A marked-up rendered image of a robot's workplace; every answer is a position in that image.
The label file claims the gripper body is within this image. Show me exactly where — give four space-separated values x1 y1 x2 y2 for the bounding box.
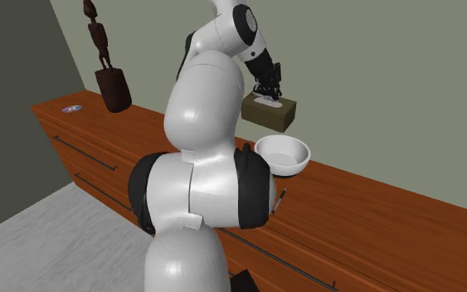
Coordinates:
243 47 283 90

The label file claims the olive tissue box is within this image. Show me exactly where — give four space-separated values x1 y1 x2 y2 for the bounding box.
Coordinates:
241 91 298 134

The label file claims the white bowl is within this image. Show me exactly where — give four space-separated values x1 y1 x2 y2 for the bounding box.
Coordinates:
254 134 312 179

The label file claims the dark brown wooden figure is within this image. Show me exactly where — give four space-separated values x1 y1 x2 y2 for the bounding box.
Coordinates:
81 0 133 114

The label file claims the brown wooden chest of drawers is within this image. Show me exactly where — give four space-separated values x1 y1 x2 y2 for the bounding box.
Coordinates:
30 89 467 292

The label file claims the black and grey pen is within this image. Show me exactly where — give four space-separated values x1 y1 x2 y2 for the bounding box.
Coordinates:
270 187 288 216

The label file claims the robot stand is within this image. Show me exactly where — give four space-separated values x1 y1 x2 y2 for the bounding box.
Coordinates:
227 268 261 292

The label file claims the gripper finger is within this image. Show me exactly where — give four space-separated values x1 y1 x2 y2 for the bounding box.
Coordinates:
255 82 283 101

